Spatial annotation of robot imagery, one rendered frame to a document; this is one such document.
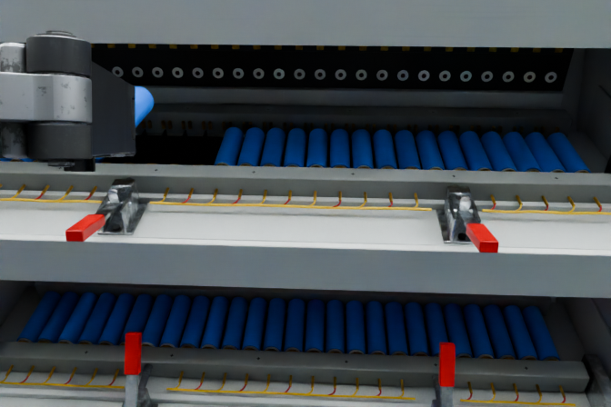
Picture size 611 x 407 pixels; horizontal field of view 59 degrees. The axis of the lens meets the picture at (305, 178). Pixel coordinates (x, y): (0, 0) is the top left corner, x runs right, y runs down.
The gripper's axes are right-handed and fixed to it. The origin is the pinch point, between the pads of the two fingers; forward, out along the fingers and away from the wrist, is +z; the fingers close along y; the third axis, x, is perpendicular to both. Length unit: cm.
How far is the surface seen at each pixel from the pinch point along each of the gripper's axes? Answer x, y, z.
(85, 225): 6.4, 4.4, 11.1
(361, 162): 2.2, -14.7, 22.6
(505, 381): 22.1, -28.3, 24.3
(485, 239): 6.6, -21.7, 10.1
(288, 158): 2.0, -8.3, 23.2
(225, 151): 1.5, -2.6, 24.0
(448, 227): 6.9, -21.0, 16.9
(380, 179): 3.5, -16.0, 19.6
